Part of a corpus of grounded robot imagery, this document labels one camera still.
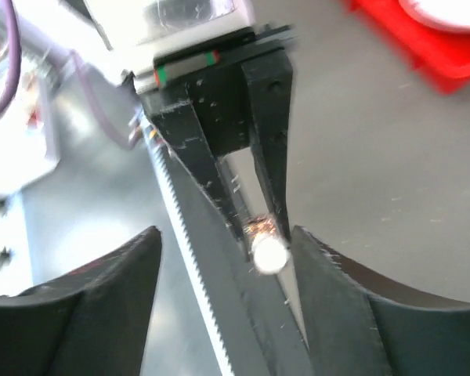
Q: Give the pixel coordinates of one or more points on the white paper plate stack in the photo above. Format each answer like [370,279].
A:
[441,15]

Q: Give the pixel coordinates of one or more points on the grey slotted cable duct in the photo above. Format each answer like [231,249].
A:
[247,315]

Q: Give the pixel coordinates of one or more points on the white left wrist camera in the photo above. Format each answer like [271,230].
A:
[137,32]

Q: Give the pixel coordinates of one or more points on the red plastic tray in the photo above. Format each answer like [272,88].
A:
[443,59]

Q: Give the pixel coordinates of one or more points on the nail polish bottle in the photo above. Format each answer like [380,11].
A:
[261,225]

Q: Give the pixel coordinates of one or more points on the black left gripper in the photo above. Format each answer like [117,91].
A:
[220,96]

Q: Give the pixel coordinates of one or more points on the white nail polish brush cap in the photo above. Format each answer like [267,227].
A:
[270,253]

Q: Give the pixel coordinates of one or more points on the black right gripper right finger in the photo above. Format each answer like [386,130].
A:
[359,322]

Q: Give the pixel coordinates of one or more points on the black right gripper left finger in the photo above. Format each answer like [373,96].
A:
[91,321]

